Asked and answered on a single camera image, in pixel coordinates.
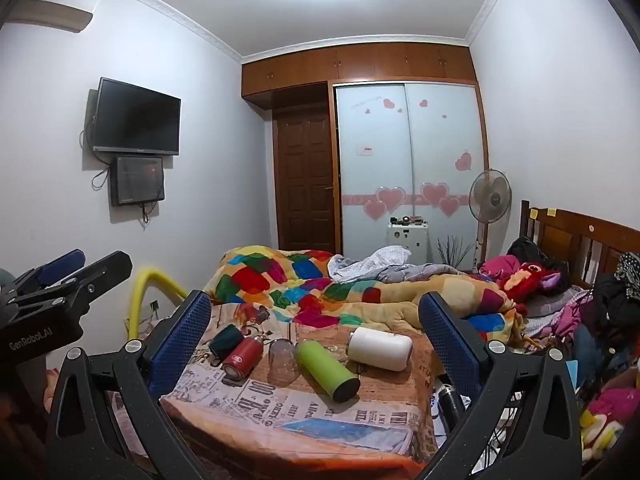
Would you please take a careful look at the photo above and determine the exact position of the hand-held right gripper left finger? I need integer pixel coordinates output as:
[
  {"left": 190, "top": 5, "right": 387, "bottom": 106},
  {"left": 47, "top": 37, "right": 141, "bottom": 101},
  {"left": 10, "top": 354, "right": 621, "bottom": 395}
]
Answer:
[{"left": 45, "top": 289, "right": 213, "bottom": 480}]

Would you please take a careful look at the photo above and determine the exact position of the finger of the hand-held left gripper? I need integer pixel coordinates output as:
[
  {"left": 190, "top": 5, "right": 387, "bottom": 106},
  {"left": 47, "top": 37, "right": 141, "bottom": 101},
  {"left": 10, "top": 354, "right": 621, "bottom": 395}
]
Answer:
[
  {"left": 10, "top": 248, "right": 87, "bottom": 295},
  {"left": 10, "top": 251, "right": 133, "bottom": 322}
]

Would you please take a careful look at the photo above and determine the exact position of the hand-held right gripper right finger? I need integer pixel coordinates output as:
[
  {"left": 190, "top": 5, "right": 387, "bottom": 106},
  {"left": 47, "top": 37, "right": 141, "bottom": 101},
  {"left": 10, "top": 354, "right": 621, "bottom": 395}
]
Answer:
[{"left": 415, "top": 291, "right": 596, "bottom": 480}]

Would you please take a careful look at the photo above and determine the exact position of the dark green cup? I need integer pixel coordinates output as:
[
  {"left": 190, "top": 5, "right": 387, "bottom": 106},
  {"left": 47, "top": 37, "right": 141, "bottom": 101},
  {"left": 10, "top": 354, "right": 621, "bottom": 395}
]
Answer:
[{"left": 207, "top": 324, "right": 245, "bottom": 367}]

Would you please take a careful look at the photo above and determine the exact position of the white bottle cup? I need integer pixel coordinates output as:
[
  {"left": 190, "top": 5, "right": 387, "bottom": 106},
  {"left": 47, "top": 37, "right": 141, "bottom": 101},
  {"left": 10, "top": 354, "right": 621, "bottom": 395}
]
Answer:
[{"left": 346, "top": 326, "right": 414, "bottom": 372}]

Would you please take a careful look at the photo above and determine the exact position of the clear glass cup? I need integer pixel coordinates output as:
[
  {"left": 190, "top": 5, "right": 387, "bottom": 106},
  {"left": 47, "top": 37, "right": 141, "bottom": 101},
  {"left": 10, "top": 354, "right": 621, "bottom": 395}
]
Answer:
[{"left": 267, "top": 338, "right": 302, "bottom": 387}]

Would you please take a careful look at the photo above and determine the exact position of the green bottle cup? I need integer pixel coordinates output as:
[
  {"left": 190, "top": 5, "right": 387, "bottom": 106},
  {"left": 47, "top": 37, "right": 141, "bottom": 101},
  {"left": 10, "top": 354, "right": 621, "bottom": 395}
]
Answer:
[{"left": 295, "top": 339, "right": 362, "bottom": 403}]

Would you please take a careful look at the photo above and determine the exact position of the yellow foam tube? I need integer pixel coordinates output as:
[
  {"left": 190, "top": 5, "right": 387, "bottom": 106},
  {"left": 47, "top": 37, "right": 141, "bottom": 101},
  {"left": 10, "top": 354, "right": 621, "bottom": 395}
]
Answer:
[{"left": 127, "top": 268, "right": 188, "bottom": 341}]

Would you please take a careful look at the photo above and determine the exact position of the black bottle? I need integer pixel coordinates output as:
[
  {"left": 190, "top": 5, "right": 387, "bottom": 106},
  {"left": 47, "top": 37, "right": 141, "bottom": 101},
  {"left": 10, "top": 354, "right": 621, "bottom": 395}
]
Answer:
[{"left": 434, "top": 384, "right": 468, "bottom": 436}]

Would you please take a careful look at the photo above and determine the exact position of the red can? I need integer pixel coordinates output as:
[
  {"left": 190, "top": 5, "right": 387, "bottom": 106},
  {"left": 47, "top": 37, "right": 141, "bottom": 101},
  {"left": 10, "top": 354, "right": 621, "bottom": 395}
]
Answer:
[{"left": 221, "top": 336, "right": 265, "bottom": 381}]

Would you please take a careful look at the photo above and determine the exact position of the dried plant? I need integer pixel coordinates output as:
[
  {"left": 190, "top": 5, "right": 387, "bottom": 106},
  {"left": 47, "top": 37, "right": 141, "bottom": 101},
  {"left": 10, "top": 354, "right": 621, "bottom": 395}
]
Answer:
[{"left": 436, "top": 236, "right": 473, "bottom": 273}]

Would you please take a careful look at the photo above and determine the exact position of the pink clothing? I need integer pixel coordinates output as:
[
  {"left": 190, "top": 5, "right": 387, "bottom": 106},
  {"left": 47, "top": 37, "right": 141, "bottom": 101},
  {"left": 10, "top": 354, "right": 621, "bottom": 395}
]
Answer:
[{"left": 479, "top": 255, "right": 521, "bottom": 281}]

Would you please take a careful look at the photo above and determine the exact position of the red plush toy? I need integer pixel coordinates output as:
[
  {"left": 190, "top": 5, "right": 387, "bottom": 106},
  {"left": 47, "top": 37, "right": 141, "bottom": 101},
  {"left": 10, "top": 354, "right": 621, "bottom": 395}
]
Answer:
[{"left": 497, "top": 260, "right": 566, "bottom": 306}]

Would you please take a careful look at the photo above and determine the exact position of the grey white bedsheet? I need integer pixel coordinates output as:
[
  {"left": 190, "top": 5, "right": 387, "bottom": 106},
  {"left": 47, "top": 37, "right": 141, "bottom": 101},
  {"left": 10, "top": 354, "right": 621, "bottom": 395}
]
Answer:
[{"left": 327, "top": 246, "right": 481, "bottom": 283}]

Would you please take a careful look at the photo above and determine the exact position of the small white cabinet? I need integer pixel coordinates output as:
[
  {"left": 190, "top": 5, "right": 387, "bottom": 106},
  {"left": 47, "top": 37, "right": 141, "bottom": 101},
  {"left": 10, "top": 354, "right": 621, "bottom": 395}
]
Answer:
[{"left": 385, "top": 216, "right": 431, "bottom": 266}]

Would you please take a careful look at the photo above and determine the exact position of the colourful patchwork blanket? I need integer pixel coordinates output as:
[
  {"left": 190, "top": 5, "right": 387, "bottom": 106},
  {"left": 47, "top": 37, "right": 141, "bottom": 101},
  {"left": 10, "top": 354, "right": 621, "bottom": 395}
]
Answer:
[{"left": 202, "top": 245, "right": 526, "bottom": 343}]

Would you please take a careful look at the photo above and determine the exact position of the black bag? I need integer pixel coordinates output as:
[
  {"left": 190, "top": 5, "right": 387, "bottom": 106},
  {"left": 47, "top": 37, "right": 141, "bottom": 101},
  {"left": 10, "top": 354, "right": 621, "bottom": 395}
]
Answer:
[{"left": 507, "top": 236, "right": 543, "bottom": 262}]

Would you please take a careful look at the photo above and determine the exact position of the newspaper print tablecloth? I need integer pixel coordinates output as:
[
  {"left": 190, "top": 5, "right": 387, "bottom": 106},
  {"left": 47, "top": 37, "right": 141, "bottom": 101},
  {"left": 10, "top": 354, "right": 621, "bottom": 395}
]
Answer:
[{"left": 107, "top": 302, "right": 451, "bottom": 480}]

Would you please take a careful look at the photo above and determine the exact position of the standing fan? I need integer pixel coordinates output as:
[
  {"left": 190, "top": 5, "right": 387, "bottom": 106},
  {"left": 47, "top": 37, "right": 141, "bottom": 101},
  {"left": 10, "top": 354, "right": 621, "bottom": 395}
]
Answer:
[{"left": 469, "top": 169, "right": 513, "bottom": 273}]

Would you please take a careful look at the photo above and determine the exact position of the wooden headboard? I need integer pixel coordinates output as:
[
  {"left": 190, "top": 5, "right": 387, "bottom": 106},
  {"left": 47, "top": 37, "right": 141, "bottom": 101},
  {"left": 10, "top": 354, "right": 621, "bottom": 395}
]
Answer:
[{"left": 519, "top": 200, "right": 640, "bottom": 291}]

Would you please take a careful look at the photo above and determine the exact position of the dark clothes pile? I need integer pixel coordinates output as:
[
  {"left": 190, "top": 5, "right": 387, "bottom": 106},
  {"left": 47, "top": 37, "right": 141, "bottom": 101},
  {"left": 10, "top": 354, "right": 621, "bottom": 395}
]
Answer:
[{"left": 590, "top": 252, "right": 640, "bottom": 343}]

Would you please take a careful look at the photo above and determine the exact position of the yellow plush toy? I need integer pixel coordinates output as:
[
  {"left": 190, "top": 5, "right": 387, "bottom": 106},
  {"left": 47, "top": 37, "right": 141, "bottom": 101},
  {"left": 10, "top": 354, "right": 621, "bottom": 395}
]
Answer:
[{"left": 580, "top": 407, "right": 626, "bottom": 463}]

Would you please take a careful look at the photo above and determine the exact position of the pink cloth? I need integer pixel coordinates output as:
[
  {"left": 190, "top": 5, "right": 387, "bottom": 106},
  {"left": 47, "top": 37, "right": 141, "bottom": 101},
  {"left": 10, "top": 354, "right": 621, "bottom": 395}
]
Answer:
[{"left": 587, "top": 385, "right": 640, "bottom": 426}]

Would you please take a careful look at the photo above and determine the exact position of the heart sticker sliding wardrobe door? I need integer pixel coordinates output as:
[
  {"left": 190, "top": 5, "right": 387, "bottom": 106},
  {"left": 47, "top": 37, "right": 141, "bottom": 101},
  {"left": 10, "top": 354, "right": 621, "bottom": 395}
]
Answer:
[
  {"left": 405, "top": 81, "right": 487, "bottom": 271},
  {"left": 334, "top": 82, "right": 413, "bottom": 257}
]

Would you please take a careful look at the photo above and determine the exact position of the brown wooden door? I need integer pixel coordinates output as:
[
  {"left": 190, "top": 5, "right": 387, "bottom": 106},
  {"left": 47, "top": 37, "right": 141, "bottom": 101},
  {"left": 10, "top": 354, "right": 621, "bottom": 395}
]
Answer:
[{"left": 273, "top": 110, "right": 337, "bottom": 255}]

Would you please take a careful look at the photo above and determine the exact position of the wooden overhead cabinet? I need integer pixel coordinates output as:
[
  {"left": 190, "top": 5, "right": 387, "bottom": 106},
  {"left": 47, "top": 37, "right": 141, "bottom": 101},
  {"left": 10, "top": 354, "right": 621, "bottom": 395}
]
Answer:
[{"left": 241, "top": 40, "right": 477, "bottom": 108}]

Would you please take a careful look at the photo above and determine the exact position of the small black wall monitor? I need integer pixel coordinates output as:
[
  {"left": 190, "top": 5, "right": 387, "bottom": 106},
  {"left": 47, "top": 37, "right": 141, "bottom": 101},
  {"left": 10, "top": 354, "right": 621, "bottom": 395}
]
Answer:
[{"left": 110, "top": 156, "right": 166, "bottom": 207}]

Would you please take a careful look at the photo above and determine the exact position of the black wall television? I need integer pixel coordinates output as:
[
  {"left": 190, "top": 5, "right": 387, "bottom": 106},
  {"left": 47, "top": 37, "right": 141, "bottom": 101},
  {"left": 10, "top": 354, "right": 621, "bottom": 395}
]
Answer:
[{"left": 91, "top": 77, "right": 182, "bottom": 157}]

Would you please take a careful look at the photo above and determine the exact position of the wall air conditioner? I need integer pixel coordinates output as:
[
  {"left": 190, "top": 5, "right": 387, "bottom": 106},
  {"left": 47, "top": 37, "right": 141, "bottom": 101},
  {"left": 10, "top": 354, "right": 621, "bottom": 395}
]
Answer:
[{"left": 10, "top": 0, "right": 94, "bottom": 34}]

